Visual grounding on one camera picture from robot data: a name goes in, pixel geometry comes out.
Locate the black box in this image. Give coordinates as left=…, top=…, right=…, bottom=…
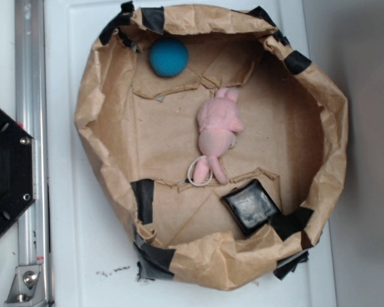
left=221, top=179, right=280, bottom=236

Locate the brown paper bin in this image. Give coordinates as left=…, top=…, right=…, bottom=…
left=75, top=4, right=348, bottom=290

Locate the pink plush bunny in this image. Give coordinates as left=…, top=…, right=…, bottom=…
left=188, top=88, right=245, bottom=187

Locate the blue ball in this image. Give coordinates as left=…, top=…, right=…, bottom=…
left=149, top=38, right=189, bottom=77

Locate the aluminium rail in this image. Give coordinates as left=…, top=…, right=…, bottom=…
left=15, top=1, right=54, bottom=306

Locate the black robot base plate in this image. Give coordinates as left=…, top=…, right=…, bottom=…
left=0, top=108, right=35, bottom=238

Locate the metal corner bracket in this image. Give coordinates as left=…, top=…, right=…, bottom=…
left=4, top=264, right=45, bottom=306

